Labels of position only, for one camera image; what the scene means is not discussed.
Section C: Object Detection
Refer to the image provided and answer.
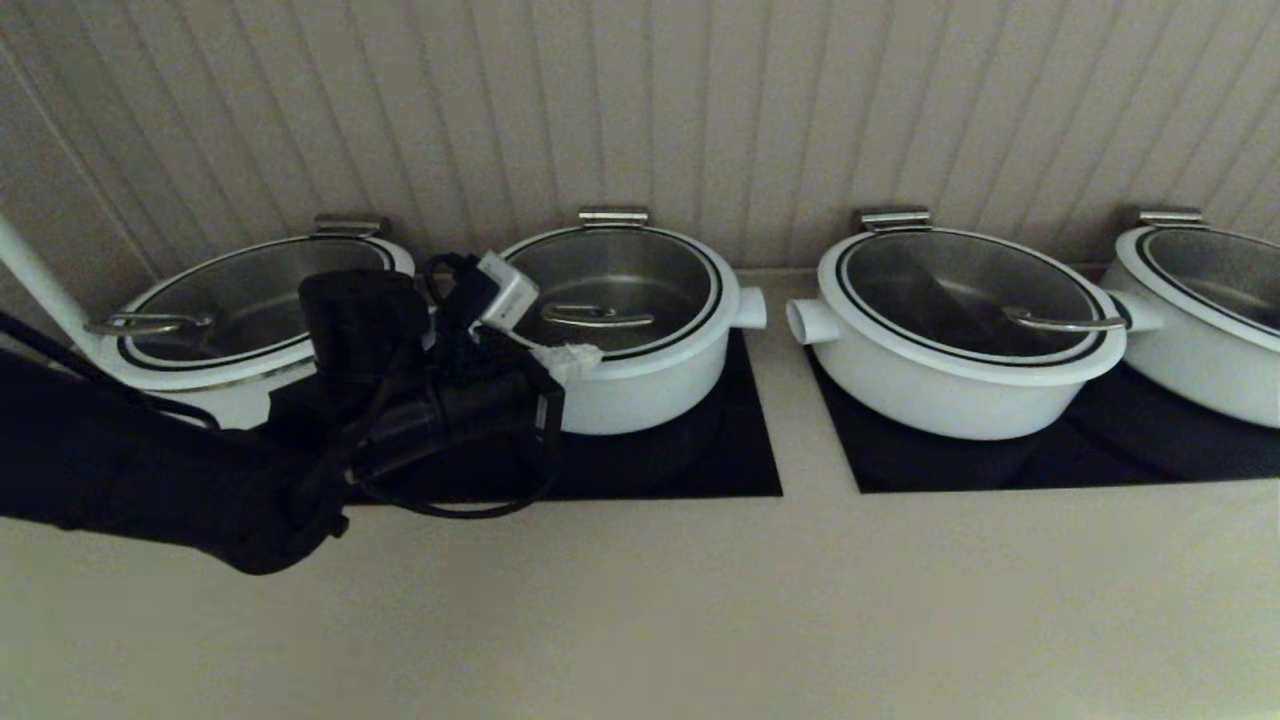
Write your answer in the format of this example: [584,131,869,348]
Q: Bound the white slanted pole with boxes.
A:
[0,212,101,361]

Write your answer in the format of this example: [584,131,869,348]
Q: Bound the white round cooking pot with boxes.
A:
[540,285,768,437]
[785,230,1166,442]
[1100,228,1280,431]
[95,237,421,431]

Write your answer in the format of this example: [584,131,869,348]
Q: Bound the black glass induction cooktop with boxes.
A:
[340,330,783,504]
[805,350,1280,494]

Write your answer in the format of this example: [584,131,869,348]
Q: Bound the glass lid with white rim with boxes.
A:
[85,237,416,391]
[495,228,741,381]
[1112,228,1280,356]
[815,230,1126,388]

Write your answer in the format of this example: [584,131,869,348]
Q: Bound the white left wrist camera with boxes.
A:
[478,252,541,331]

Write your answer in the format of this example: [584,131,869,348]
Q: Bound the looped black left arm cable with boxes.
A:
[345,420,566,519]

